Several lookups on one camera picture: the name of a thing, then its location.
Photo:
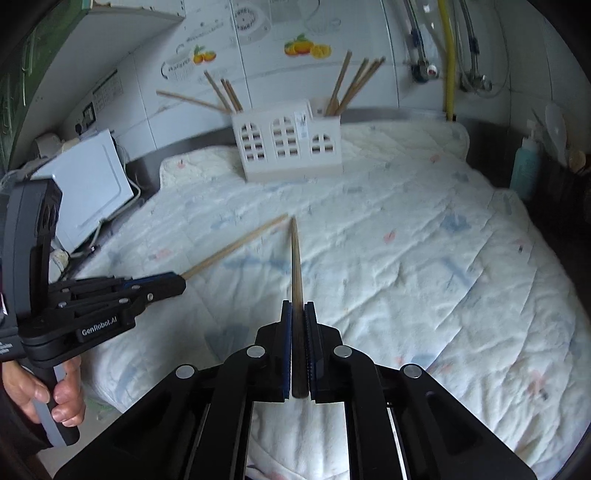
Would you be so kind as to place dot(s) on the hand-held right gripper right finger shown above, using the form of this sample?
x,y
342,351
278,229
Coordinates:
x,y
310,346

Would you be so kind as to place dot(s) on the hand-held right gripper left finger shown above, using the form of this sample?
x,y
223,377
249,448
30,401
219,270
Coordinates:
x,y
287,341

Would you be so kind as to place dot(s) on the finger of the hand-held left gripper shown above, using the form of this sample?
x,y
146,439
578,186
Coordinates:
x,y
166,285
92,308

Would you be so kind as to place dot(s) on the tapered wooden chopstick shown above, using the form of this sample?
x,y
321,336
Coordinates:
x,y
235,247
298,286

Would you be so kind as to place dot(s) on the cream plastic utensil holder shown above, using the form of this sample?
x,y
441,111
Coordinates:
x,y
295,170

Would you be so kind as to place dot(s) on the bunch of wooden chopsticks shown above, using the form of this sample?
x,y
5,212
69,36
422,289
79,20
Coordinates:
x,y
347,99

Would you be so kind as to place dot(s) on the person's left hand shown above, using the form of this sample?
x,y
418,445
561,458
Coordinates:
x,y
69,397

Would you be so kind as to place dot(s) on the white countertop appliance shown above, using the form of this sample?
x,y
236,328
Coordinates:
x,y
87,184

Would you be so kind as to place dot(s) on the white printed quilted blanket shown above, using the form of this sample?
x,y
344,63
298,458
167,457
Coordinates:
x,y
415,258

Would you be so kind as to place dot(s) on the teal pump bottle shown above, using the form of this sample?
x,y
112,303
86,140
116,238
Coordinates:
x,y
524,161

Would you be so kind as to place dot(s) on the black utensil container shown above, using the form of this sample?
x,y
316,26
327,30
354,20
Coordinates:
x,y
563,198

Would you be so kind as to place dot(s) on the water valve with red knob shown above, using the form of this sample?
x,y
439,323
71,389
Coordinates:
x,y
425,71

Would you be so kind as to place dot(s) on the metal angle valve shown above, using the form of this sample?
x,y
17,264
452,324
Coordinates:
x,y
475,83

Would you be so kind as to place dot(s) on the yellow pipe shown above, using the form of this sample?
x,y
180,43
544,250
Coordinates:
x,y
447,60

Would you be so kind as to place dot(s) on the wall power socket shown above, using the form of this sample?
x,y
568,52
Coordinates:
x,y
86,115

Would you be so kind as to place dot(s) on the green wall cabinet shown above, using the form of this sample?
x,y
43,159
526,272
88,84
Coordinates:
x,y
69,55

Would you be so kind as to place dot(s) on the bowl wall sticker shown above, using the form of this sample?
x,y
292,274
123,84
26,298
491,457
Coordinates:
x,y
178,68

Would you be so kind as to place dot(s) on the orange fruit wall sticker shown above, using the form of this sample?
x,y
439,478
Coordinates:
x,y
204,55

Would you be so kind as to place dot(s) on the peach and lemon wall sticker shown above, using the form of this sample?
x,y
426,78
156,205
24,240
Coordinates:
x,y
307,47

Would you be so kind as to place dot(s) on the clock wall sticker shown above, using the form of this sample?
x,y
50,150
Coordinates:
x,y
248,18

